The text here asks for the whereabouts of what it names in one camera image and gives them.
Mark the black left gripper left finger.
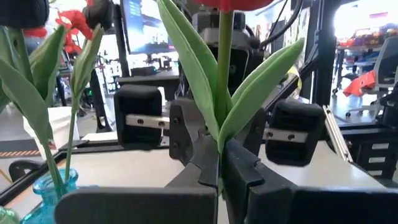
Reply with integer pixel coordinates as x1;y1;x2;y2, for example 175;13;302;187
54;136;220;224

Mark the shelf with colourful items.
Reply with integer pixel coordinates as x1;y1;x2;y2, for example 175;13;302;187
337;23;398;47

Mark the white office chair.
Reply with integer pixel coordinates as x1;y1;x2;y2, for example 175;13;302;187
343;36;398;119

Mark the small round green glass vase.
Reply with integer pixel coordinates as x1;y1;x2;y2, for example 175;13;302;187
0;205;20;224

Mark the yellow tape tag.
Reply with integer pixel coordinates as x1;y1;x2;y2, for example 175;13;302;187
285;66;303;101

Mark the black monitor stand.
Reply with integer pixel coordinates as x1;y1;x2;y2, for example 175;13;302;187
112;2;131;78

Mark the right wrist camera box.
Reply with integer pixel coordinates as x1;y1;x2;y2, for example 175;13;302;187
192;11;254;96

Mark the grey table mat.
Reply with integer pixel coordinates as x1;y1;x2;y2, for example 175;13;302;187
62;139;385;189

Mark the red artificial tulip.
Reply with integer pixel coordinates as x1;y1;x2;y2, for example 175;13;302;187
157;0;305;224

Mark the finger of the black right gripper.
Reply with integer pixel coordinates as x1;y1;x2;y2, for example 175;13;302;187
169;98;208;166
236;107;267;156

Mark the striped hazard floor tape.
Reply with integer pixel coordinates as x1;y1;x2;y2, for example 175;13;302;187
0;149;42;158

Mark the black box with white labels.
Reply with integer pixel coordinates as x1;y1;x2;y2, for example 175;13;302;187
338;126;398;187

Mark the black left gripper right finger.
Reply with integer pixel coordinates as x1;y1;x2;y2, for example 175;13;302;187
223;139;398;224

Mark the silver aluminium extrusion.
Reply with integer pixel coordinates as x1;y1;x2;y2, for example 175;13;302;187
322;105;354;163

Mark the computer monitor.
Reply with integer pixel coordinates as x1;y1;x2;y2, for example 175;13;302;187
119;0;178;55

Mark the orange plastic part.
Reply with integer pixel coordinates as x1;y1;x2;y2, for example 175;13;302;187
343;70;377;98

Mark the blue glass vase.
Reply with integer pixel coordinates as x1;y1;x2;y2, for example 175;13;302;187
20;167;79;224

